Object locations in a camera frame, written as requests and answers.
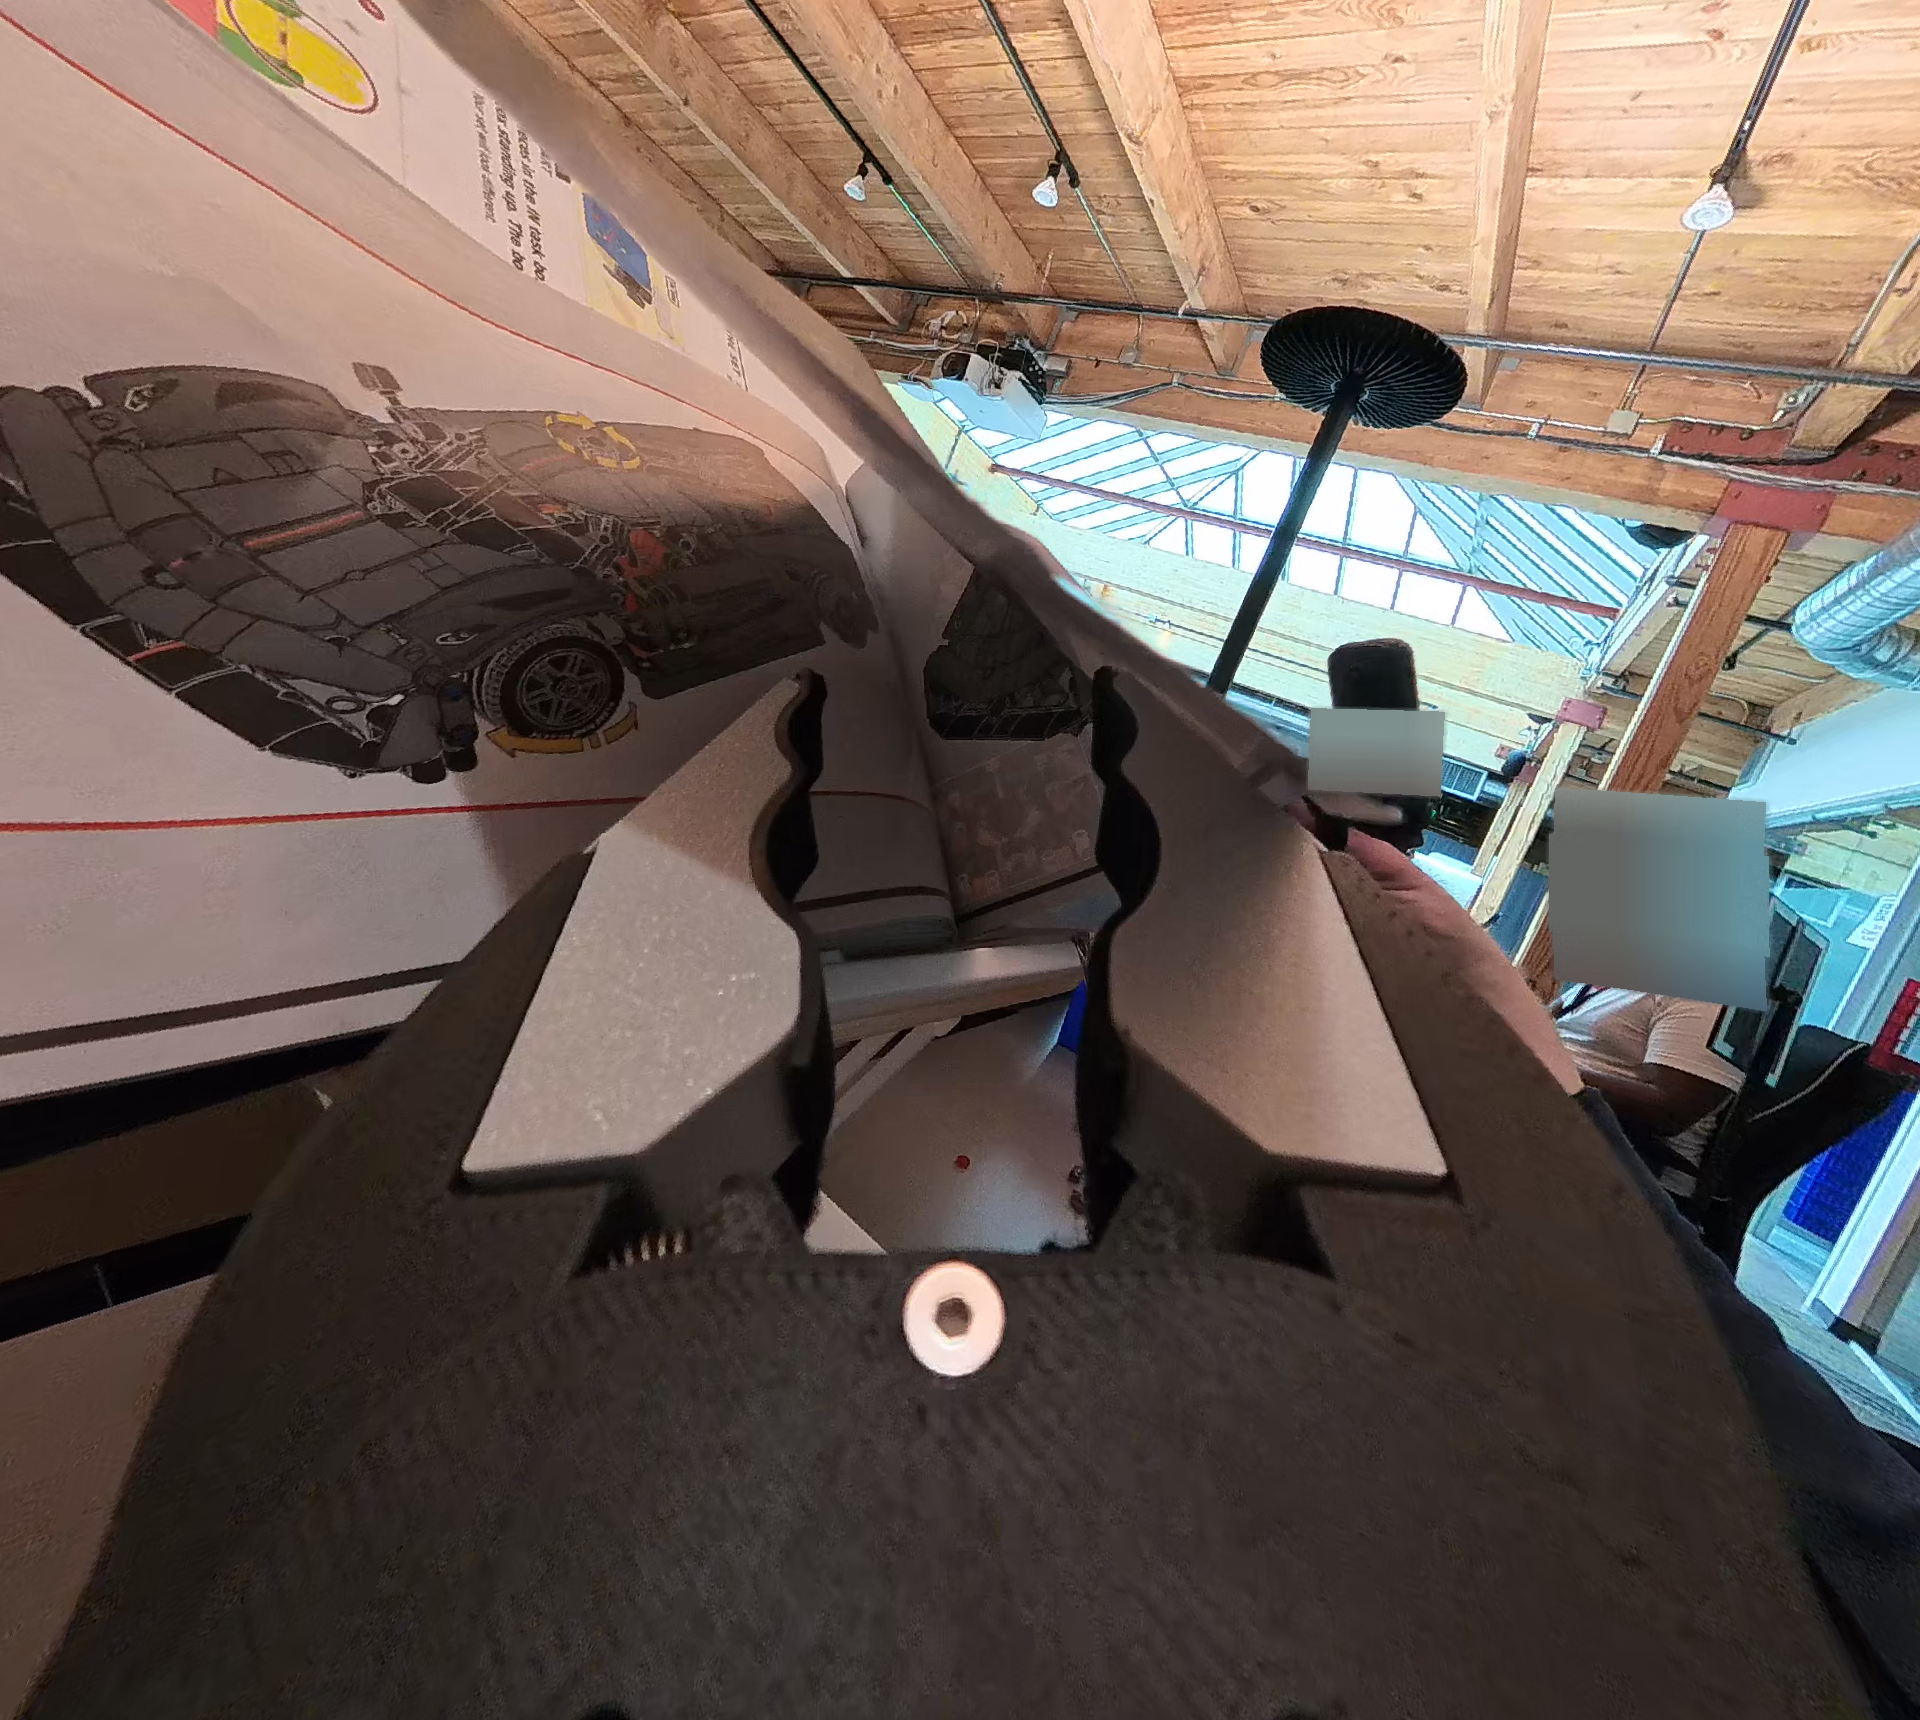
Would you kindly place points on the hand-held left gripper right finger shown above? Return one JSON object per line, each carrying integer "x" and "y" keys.
{"x": 1275, "y": 1001}

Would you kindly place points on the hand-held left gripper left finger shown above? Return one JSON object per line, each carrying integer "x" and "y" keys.
{"x": 644, "y": 1001}

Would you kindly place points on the instruction book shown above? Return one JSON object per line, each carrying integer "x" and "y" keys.
{"x": 301, "y": 550}

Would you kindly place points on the person's right hand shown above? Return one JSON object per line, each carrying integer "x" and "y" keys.
{"x": 1479, "y": 949}

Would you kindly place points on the black steel pole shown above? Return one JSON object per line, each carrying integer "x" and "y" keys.
{"x": 1282, "y": 534}

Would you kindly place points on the white book stand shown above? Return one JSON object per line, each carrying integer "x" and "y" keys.
{"x": 961, "y": 984}

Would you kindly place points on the white ceiling unit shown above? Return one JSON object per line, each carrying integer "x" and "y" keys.
{"x": 990, "y": 392}

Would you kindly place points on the black office chair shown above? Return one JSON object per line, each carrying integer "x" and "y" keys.
{"x": 1784, "y": 1091}

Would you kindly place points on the ceiling spot lamp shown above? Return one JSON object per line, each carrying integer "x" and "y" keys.
{"x": 1707, "y": 206}
{"x": 855, "y": 185}
{"x": 1047, "y": 189}

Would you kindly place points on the blue storage bins rack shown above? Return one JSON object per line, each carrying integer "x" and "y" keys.
{"x": 1852, "y": 1189}

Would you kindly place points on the wooden post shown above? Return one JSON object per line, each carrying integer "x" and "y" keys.
{"x": 1530, "y": 821}
{"x": 1695, "y": 655}

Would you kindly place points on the silver air duct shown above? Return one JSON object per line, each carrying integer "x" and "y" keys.
{"x": 1861, "y": 619}

